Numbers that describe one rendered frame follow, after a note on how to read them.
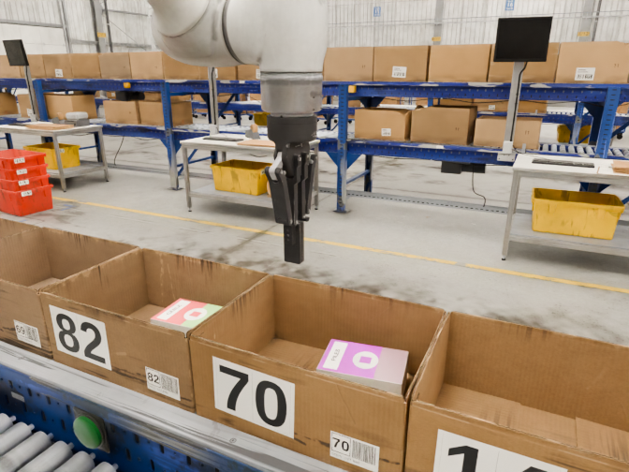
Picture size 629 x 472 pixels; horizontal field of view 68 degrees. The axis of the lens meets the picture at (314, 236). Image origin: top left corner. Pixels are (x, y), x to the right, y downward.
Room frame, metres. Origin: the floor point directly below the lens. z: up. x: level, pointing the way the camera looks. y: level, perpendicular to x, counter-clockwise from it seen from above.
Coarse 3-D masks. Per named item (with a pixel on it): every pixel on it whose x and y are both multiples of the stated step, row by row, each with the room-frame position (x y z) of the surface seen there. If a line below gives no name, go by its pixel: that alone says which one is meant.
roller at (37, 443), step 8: (40, 432) 0.81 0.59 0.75; (24, 440) 0.79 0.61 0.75; (32, 440) 0.79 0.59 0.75; (40, 440) 0.80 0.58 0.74; (48, 440) 0.80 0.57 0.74; (16, 448) 0.77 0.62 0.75; (24, 448) 0.77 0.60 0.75; (32, 448) 0.78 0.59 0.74; (40, 448) 0.79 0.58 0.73; (48, 448) 0.80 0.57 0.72; (8, 456) 0.75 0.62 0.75; (16, 456) 0.75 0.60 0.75; (24, 456) 0.76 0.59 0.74; (32, 456) 0.77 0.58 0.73; (0, 464) 0.73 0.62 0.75; (8, 464) 0.73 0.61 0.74; (16, 464) 0.74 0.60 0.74; (24, 464) 0.75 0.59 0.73
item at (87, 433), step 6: (78, 420) 0.75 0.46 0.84; (84, 420) 0.74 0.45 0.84; (90, 420) 0.74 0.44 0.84; (78, 426) 0.74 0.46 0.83; (84, 426) 0.74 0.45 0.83; (90, 426) 0.73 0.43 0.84; (96, 426) 0.74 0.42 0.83; (78, 432) 0.74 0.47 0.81; (84, 432) 0.74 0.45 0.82; (90, 432) 0.73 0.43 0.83; (96, 432) 0.73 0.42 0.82; (78, 438) 0.75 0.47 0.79; (84, 438) 0.74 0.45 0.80; (90, 438) 0.73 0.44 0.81; (96, 438) 0.73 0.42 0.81; (84, 444) 0.74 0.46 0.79; (90, 444) 0.73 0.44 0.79; (96, 444) 0.73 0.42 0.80
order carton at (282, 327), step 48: (288, 288) 0.95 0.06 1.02; (336, 288) 0.91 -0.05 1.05; (192, 336) 0.71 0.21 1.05; (240, 336) 0.85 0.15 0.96; (288, 336) 0.96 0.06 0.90; (336, 336) 0.90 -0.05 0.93; (384, 336) 0.86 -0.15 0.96; (432, 336) 0.81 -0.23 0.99; (336, 384) 0.59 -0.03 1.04; (336, 432) 0.59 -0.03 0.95; (384, 432) 0.56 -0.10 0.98
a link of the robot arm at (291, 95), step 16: (272, 80) 0.68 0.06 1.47; (288, 80) 0.67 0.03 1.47; (304, 80) 0.67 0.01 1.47; (320, 80) 0.70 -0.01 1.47; (272, 96) 0.68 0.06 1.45; (288, 96) 0.67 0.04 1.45; (304, 96) 0.67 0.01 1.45; (320, 96) 0.71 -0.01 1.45; (272, 112) 0.68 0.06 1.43; (288, 112) 0.67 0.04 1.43; (304, 112) 0.68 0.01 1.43
